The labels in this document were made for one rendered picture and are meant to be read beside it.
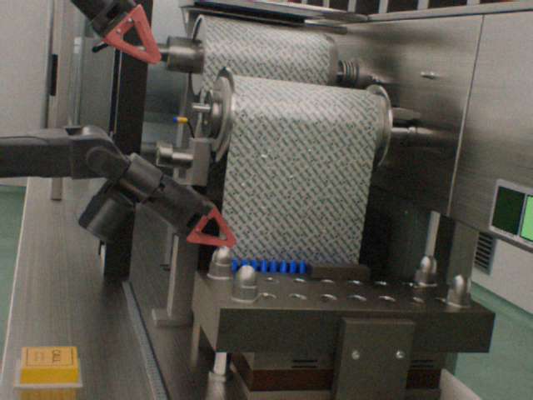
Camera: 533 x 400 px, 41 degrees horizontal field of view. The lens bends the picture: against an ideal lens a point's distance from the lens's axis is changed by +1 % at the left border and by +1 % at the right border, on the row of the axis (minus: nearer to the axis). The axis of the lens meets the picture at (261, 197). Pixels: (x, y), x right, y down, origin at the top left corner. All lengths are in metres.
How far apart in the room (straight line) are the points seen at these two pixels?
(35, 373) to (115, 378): 0.10
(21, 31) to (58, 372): 5.72
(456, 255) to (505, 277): 3.52
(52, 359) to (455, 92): 0.69
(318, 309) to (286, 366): 0.09
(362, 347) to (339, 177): 0.29
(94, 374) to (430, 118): 0.64
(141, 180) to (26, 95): 5.60
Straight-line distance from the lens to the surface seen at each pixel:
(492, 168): 1.03
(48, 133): 1.00
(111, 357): 1.07
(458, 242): 1.41
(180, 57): 1.32
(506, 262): 4.93
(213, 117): 1.08
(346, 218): 1.14
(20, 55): 6.59
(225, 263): 1.01
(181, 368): 1.05
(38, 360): 1.00
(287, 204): 1.10
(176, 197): 1.03
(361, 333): 0.96
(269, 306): 0.93
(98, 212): 1.03
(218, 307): 0.91
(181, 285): 1.18
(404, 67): 1.29
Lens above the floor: 1.33
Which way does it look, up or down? 10 degrees down
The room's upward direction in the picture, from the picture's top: 7 degrees clockwise
